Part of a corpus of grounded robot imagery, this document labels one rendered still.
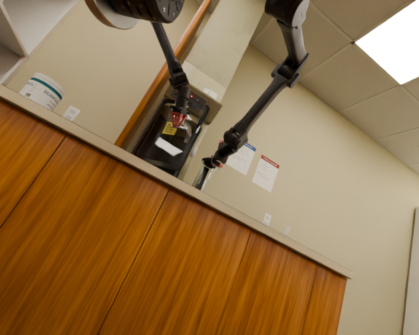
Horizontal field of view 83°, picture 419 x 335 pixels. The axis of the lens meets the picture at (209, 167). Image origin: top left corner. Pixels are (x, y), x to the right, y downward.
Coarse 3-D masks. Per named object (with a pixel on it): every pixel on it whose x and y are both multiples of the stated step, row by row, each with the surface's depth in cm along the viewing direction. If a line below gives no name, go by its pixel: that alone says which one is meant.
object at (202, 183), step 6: (204, 162) 131; (210, 162) 130; (204, 168) 129; (210, 168) 129; (216, 168) 132; (198, 174) 129; (204, 174) 128; (210, 174) 129; (198, 180) 127; (204, 180) 127; (210, 180) 129; (198, 186) 125; (204, 186) 126; (204, 192) 126
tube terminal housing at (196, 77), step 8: (184, 64) 148; (192, 72) 149; (200, 72) 152; (192, 80) 148; (200, 80) 151; (208, 80) 153; (200, 88) 150; (208, 88) 152; (216, 88) 154; (224, 88) 157; (200, 128) 147; (200, 136) 144; (184, 168) 136
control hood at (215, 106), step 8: (168, 88) 135; (192, 88) 135; (168, 96) 138; (200, 96) 138; (208, 96) 138; (208, 104) 140; (216, 104) 140; (208, 112) 142; (216, 112) 142; (208, 120) 145
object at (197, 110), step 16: (160, 112) 133; (192, 112) 126; (160, 128) 127; (192, 128) 121; (144, 144) 125; (160, 144) 122; (176, 144) 120; (144, 160) 120; (160, 160) 118; (176, 160) 115
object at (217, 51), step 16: (224, 0) 170; (240, 0) 176; (256, 0) 183; (224, 16) 168; (240, 16) 174; (256, 16) 180; (208, 32) 160; (224, 32) 165; (240, 32) 171; (192, 48) 153; (208, 48) 158; (224, 48) 163; (240, 48) 168; (192, 64) 151; (208, 64) 155; (224, 64) 160; (224, 80) 158
